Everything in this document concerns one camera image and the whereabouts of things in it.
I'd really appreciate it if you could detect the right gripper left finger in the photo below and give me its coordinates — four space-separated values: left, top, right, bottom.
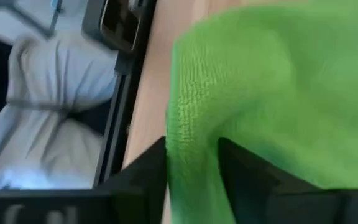
0 136 167 224

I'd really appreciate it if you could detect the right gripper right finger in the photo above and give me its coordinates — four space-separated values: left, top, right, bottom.
218 136 358 224

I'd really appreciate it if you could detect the green microfiber towel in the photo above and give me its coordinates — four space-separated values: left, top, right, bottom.
165 0 358 224

